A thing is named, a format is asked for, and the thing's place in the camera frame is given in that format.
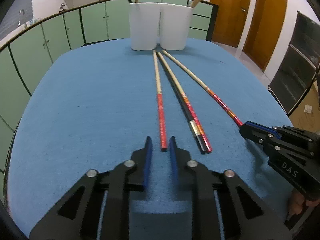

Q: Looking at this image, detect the person's right hand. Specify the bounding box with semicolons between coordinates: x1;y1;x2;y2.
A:
286;190;320;217

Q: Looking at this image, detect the white double utensil holder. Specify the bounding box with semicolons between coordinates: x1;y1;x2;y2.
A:
129;2;194;51

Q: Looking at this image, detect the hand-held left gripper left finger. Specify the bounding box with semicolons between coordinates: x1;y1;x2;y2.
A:
29;136;153;240

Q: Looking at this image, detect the metal kitchen faucet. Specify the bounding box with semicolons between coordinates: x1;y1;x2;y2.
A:
18;9;27;29

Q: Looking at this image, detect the narrow wooden door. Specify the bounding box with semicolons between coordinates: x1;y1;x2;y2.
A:
243;0;294;72

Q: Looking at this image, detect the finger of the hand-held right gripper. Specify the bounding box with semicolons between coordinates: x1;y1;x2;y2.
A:
239;125;314;157
246;121;320;143

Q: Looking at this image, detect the grey window blind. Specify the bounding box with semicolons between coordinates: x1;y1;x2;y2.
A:
0;0;34;42

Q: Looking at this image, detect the cardboard box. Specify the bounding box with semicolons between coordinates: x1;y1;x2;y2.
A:
289;80;320;140

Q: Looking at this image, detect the wide wooden door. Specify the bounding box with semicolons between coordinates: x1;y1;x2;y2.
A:
209;0;253;48

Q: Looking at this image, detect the black glass-front cabinet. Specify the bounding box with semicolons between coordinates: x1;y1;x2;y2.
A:
268;11;320;117

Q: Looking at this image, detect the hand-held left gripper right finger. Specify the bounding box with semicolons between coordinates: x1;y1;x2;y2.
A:
169;136;292;240

